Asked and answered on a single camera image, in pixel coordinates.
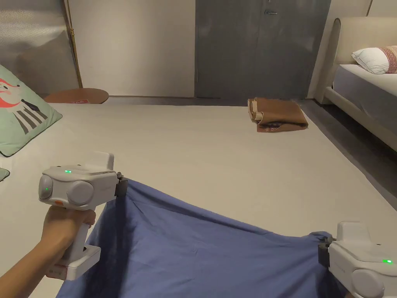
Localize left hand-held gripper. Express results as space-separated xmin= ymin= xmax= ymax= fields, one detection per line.
xmin=38 ymin=152 xmax=129 ymax=282

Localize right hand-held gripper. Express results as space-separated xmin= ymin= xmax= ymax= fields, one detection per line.
xmin=318 ymin=221 xmax=397 ymax=298

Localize blue garment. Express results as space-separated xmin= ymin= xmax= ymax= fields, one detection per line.
xmin=57 ymin=178 xmax=345 ymax=298

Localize person's left hand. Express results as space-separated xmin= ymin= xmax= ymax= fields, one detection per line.
xmin=34 ymin=206 xmax=97 ymax=268

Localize round wooden side table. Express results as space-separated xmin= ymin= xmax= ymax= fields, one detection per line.
xmin=43 ymin=88 xmax=109 ymax=105

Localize bed with beige sheet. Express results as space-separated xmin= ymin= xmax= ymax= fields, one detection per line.
xmin=0 ymin=102 xmax=397 ymax=298

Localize thin wooden pole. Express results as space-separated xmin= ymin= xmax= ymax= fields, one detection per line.
xmin=63 ymin=0 xmax=83 ymax=88

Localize folded brown cloth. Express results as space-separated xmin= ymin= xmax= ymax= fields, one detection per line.
xmin=247 ymin=97 xmax=309 ymax=133

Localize cream bed with grey mattress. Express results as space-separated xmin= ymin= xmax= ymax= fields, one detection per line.
xmin=322 ymin=63 xmax=397 ymax=156

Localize white pillow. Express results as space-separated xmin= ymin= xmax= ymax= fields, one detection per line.
xmin=351 ymin=47 xmax=392 ymax=75

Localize pink patterned pillow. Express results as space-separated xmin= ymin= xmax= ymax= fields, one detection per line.
xmin=380 ymin=45 xmax=397 ymax=75

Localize grey double door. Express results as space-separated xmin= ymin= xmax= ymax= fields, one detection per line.
xmin=194 ymin=0 xmax=333 ymax=100

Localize cream padded headboard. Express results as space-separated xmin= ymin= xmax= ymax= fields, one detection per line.
xmin=310 ymin=15 xmax=397 ymax=104

